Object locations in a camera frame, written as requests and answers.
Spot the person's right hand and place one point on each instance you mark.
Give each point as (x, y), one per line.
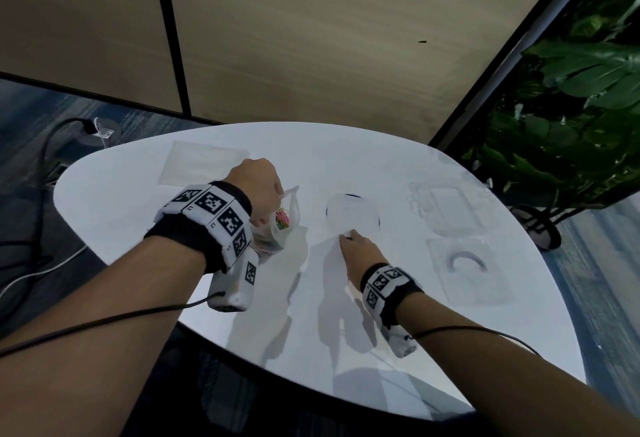
(362, 256)

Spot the person's left hand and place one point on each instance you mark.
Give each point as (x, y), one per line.
(257, 186)

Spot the clear plastic wrapper blue edge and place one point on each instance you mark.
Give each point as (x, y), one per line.
(352, 214)

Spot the clear plastic bag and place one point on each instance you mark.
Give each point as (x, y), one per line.
(202, 164)
(277, 236)

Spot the person's left forearm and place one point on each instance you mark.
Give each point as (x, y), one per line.
(90, 346)

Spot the person's right forearm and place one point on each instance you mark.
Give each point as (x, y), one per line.
(500, 376)

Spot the right marker wristband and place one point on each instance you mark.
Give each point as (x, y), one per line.
(390, 291)

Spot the marker wristband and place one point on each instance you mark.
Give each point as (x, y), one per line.
(210, 226)
(390, 291)

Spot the left marker wristband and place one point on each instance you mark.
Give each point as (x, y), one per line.
(210, 226)

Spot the clear plastic box lid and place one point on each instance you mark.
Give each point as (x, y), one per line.
(452, 206)

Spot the clear plastic box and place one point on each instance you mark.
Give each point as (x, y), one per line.
(472, 281)

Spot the floor power socket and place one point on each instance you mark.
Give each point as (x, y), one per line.
(102, 129)

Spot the black plant stand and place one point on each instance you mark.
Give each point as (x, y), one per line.
(542, 229)

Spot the metal floor outlet box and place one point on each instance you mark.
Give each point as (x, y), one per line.
(57, 171)

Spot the green leafy plant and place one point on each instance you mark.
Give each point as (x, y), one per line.
(565, 116)

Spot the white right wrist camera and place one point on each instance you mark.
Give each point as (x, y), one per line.
(400, 344)

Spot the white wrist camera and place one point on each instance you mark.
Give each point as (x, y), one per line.
(235, 286)
(400, 344)

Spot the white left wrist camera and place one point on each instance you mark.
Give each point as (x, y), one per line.
(235, 286)

